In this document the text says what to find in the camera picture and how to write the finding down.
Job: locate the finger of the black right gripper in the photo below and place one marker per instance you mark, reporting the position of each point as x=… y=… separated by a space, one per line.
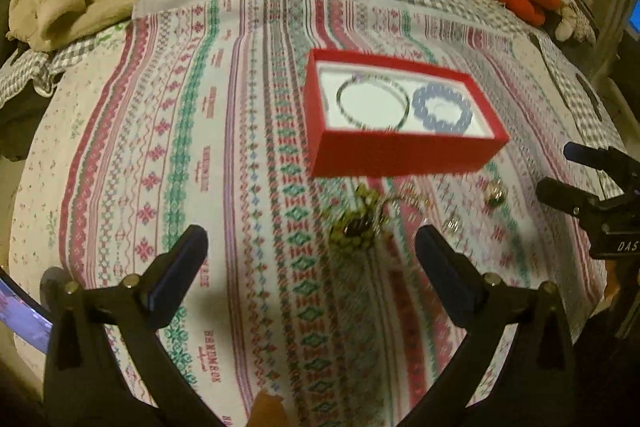
x=577 y=203
x=617 y=165

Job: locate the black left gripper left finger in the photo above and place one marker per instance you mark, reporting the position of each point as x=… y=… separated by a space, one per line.
x=83 y=384

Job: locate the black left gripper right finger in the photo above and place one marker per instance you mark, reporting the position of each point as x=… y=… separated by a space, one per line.
x=535 y=384

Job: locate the small silver earring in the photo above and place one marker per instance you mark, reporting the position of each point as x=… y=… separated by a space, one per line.
x=452 y=225

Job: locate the red jewelry box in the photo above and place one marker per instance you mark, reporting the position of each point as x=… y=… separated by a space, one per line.
x=381 y=116

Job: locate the person's left hand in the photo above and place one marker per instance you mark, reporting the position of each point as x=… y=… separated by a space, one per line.
x=267 y=411

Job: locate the smartphone screen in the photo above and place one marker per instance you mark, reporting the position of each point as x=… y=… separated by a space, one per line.
x=23 y=315

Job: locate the patterned handmade cloth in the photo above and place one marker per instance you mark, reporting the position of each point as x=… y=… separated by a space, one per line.
x=193 y=115

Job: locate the grey checkered bed sheet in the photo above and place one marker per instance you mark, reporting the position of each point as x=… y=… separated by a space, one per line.
x=29 y=78

